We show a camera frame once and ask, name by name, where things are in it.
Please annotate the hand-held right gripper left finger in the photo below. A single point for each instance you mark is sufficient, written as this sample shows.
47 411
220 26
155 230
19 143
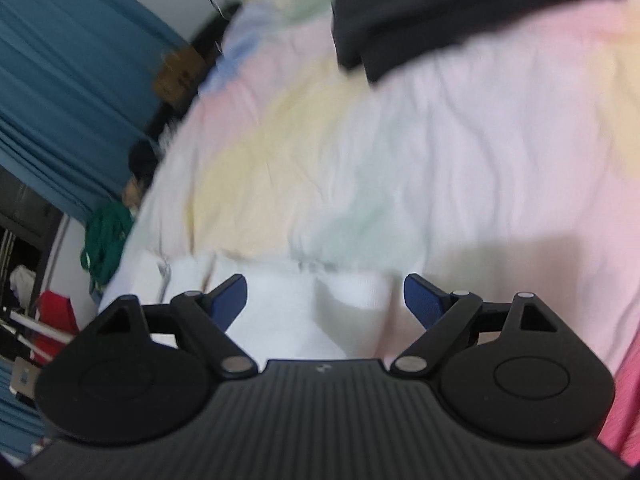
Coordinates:
232 301

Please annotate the brown paper bag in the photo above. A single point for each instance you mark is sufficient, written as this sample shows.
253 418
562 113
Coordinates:
180 75

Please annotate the red garment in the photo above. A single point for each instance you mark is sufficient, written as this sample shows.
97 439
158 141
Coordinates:
57 315

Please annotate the black garment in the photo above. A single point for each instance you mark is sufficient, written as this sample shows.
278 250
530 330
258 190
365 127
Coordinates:
450 5

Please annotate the pastel rainbow blanket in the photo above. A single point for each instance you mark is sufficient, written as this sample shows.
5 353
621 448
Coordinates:
400 160

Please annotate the pale cloth on rack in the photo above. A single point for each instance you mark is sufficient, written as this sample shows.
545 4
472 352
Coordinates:
22 280

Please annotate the green garment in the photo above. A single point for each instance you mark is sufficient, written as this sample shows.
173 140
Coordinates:
105 240

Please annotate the white pants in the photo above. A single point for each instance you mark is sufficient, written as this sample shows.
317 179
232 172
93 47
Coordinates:
285 315

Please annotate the pink cloth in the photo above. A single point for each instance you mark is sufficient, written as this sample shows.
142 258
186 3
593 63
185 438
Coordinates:
625 410

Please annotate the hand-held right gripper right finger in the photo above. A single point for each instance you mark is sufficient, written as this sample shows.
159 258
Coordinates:
422 301

